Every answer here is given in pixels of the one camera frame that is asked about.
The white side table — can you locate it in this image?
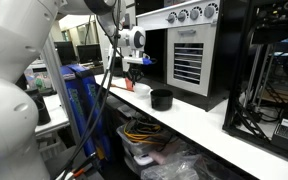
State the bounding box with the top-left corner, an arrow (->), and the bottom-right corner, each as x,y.
34,94 -> 71,138

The white toy oven unit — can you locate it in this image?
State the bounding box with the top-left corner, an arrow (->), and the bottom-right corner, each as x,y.
135,0 -> 230,112

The grey oven knob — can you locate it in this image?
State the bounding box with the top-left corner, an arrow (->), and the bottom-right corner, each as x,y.
165,12 -> 178,24
202,2 -> 219,19
188,7 -> 201,21
177,9 -> 189,23

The black computer monitor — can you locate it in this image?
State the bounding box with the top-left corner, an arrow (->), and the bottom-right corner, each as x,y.
76,44 -> 103,65
53,41 -> 79,67

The orange handled tool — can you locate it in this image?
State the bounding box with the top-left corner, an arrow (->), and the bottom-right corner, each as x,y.
53,161 -> 96,180

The pink cloth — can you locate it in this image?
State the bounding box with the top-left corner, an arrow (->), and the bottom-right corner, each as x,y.
148,146 -> 177,165

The clear plastic bottle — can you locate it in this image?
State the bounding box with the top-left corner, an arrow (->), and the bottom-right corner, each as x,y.
24,66 -> 37,90

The grey oven door handle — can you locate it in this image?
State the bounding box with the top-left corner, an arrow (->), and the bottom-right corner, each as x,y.
177,29 -> 197,36

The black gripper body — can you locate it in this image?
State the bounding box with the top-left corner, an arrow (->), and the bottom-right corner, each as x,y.
128,63 -> 144,78

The aluminium profile frame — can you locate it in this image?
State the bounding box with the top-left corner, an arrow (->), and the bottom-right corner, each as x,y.
38,33 -> 85,154

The yellow cable coil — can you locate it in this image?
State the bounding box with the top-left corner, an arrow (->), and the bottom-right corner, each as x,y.
123,120 -> 163,146

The black mug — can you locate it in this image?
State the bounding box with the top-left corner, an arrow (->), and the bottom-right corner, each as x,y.
150,88 -> 174,112

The clear plastic bin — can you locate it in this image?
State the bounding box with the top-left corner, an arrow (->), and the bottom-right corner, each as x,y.
116,123 -> 172,157

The clear plastic bag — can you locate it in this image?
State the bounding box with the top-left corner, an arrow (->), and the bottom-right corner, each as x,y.
140,153 -> 215,180

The red plastic cup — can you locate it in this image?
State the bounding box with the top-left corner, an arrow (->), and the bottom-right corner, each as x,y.
124,77 -> 134,91

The black metal frame rack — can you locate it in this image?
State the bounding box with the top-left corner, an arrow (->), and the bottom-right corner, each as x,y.
222,0 -> 288,164

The wooden spoon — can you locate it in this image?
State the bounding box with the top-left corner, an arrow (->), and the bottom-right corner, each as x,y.
109,83 -> 128,92

